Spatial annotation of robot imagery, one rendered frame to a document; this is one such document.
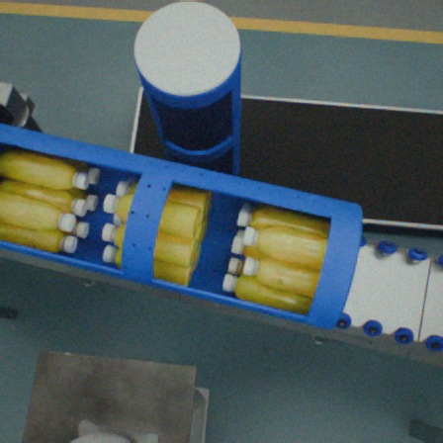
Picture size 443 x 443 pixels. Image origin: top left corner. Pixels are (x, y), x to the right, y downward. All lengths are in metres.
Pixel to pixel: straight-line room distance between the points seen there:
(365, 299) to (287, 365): 0.95
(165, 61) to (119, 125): 1.13
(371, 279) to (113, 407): 0.69
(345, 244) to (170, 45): 0.72
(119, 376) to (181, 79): 0.75
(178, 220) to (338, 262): 0.34
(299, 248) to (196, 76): 0.56
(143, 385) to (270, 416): 1.08
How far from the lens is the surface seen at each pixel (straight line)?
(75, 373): 1.36
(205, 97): 1.48
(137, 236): 1.16
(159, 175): 1.19
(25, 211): 1.31
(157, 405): 1.33
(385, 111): 2.50
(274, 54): 2.73
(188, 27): 1.56
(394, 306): 1.46
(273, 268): 1.20
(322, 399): 2.35
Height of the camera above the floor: 2.33
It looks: 75 degrees down
